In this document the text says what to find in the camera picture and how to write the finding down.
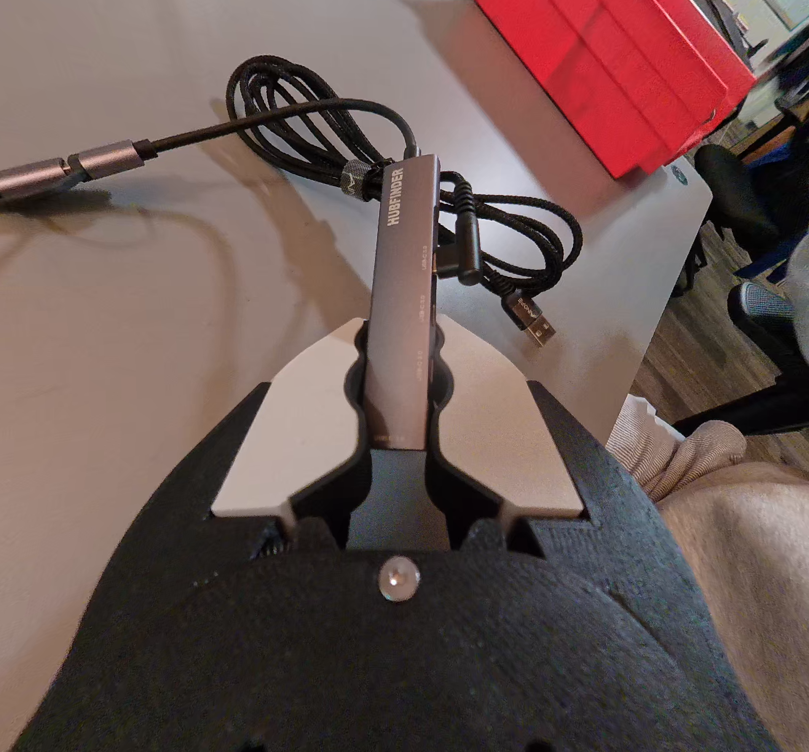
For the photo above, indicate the grey USB adapter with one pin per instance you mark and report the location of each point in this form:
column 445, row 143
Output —
column 35, row 180

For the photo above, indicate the black office chair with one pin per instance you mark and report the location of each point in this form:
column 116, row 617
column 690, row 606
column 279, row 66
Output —
column 759, row 335
column 733, row 196

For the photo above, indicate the red plastic bin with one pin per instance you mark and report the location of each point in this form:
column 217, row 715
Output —
column 607, row 70

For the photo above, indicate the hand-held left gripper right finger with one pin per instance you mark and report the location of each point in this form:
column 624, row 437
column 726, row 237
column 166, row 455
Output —
column 506, row 442

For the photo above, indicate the grey USB hub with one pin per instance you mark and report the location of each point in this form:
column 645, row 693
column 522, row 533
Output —
column 399, row 297

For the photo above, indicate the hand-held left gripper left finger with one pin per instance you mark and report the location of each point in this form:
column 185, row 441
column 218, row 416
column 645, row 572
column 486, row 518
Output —
column 297, row 442

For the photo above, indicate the light grey desk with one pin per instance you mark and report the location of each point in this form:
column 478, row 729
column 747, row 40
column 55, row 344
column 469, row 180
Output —
column 158, row 322

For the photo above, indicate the person's beige sweatshirt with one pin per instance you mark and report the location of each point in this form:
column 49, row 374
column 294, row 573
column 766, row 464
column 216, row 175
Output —
column 746, row 575

